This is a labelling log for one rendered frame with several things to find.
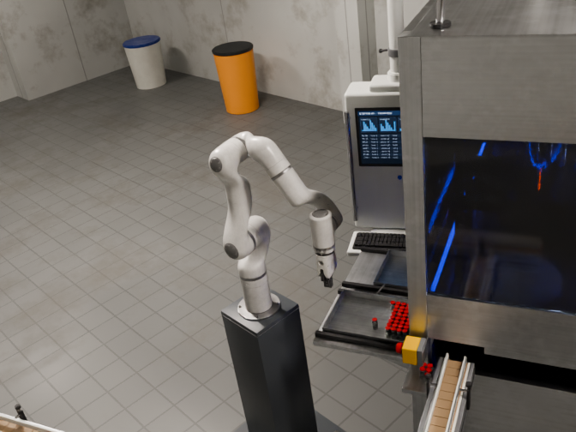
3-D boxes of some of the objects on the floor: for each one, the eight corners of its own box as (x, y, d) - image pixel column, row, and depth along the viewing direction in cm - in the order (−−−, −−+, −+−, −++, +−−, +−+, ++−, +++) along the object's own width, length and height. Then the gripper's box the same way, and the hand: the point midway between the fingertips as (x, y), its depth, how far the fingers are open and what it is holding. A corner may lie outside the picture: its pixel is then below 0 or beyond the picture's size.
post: (434, 501, 283) (425, 30, 178) (431, 513, 278) (420, 36, 173) (419, 497, 285) (402, 30, 180) (417, 509, 281) (397, 37, 176)
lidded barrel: (177, 81, 875) (167, 37, 845) (146, 93, 847) (135, 47, 817) (157, 75, 909) (147, 33, 878) (127, 87, 881) (115, 43, 850)
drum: (270, 105, 745) (261, 43, 708) (241, 118, 720) (230, 55, 683) (244, 99, 777) (234, 39, 740) (215, 111, 752) (203, 50, 715)
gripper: (321, 236, 248) (326, 273, 257) (308, 257, 237) (313, 296, 246) (339, 237, 245) (344, 276, 254) (327, 260, 234) (331, 299, 243)
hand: (327, 282), depth 249 cm, fingers closed
